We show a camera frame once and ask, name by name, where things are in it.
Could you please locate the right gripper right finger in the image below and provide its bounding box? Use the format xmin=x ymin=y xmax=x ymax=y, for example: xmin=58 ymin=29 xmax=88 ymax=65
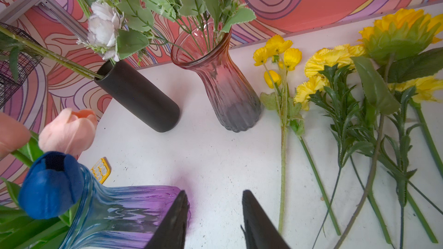
xmin=242 ymin=190 xmax=289 ymax=249

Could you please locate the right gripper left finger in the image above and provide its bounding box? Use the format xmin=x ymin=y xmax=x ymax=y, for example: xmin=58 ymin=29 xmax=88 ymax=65
xmin=145 ymin=190 xmax=189 ymax=249

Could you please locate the purple glass tulip vase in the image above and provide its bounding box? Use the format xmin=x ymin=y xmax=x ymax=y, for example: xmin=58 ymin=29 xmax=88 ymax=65
xmin=59 ymin=166 xmax=181 ymax=249

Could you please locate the yellow carnation stem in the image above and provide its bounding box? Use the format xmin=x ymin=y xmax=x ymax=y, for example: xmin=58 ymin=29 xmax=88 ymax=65
xmin=305 ymin=44 xmax=366 ymax=168
xmin=386 ymin=76 xmax=443 ymax=249
xmin=294 ymin=75 xmax=343 ymax=237

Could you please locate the yellow poppy spray stem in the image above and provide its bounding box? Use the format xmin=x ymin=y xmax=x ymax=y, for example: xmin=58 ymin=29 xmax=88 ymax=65
xmin=252 ymin=34 xmax=306 ymax=236

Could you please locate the sunflower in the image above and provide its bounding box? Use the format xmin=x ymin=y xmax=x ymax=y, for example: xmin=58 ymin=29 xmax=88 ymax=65
xmin=333 ymin=7 xmax=443 ymax=249

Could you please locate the black vase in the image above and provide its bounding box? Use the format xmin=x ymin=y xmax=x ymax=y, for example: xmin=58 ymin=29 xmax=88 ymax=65
xmin=95 ymin=60 xmax=180 ymax=133

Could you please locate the red grey glass vase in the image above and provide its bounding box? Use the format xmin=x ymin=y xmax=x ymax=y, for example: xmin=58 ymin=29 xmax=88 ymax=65
xmin=171 ymin=28 xmax=262 ymax=133

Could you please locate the yellow calculator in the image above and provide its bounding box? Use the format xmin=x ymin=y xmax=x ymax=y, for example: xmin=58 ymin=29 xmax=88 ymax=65
xmin=91 ymin=157 xmax=111 ymax=184

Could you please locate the tulip bunch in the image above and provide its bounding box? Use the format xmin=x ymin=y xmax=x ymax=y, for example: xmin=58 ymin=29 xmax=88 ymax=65
xmin=1 ymin=108 xmax=98 ymax=249

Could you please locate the blue tulip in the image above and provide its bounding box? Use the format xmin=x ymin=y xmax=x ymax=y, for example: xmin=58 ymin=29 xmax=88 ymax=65
xmin=18 ymin=151 xmax=84 ymax=220

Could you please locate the yellow and lilac bouquet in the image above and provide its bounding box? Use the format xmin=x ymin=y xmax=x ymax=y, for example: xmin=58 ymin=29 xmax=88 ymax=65
xmin=77 ymin=0 xmax=257 ymax=63

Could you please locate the mixed rose bouquet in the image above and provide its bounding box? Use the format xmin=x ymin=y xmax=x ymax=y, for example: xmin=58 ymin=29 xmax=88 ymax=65
xmin=1 ymin=23 xmax=103 ymax=80

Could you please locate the left black wire basket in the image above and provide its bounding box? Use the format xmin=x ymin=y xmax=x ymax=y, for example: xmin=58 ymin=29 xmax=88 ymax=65
xmin=1 ymin=33 xmax=43 ymax=106

